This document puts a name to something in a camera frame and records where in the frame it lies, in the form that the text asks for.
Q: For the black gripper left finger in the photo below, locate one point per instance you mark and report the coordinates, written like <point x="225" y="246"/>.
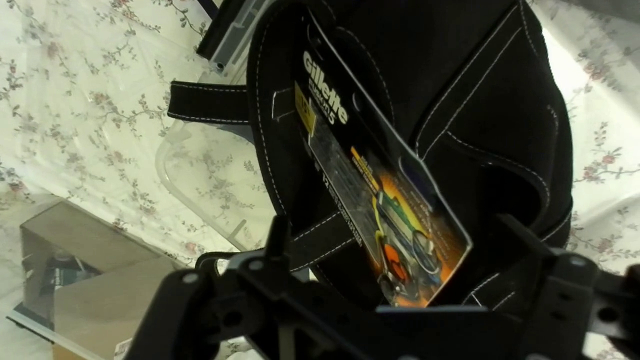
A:
<point x="200" y="307"/>

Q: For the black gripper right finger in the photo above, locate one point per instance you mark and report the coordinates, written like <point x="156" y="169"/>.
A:
<point x="573" y="301"/>

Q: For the Gillette razor blister pack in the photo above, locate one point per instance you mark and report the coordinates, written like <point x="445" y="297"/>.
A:
<point x="392" y="220"/>

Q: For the black canvas tote bag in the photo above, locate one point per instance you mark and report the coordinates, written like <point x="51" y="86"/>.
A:
<point x="467" y="100"/>

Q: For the brown cardboard box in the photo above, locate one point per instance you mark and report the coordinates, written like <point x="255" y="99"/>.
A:
<point x="106" y="301"/>

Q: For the large clear plastic bin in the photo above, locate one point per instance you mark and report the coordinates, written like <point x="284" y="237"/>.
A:
<point x="86" y="280"/>

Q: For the clear plastic bin lid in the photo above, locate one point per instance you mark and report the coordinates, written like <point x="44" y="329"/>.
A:
<point x="213" y="186"/>

